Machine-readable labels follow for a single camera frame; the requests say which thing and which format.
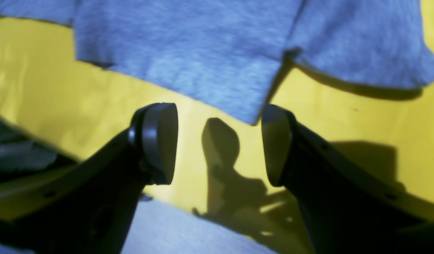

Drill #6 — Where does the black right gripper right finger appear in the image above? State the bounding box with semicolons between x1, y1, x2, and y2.
262;104;434;254

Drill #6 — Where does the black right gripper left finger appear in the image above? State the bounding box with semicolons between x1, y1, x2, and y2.
0;103;178;254

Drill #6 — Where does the grey t-shirt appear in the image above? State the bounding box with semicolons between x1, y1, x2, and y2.
0;0;434;124

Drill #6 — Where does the yellow table cloth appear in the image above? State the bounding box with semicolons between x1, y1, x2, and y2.
0;0;434;254

